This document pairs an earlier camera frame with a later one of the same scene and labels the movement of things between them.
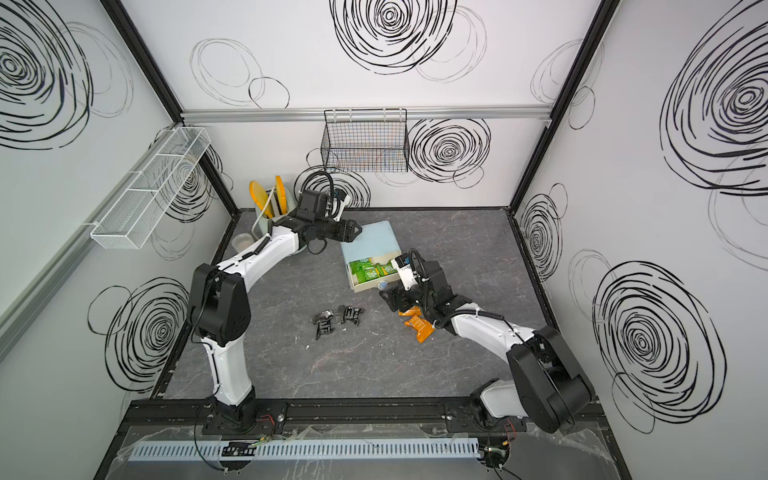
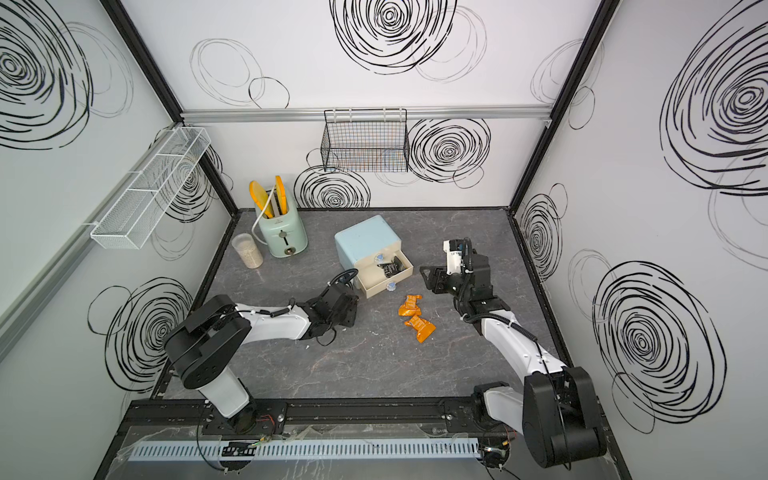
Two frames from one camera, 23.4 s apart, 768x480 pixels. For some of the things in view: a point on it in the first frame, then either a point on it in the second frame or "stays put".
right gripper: (397, 295) to (439, 275)
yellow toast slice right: (281, 194) stays put
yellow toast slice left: (260, 195) stays put
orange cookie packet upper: (414, 310) stays put
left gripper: (346, 233) to (350, 321)
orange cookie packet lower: (423, 328) stays put
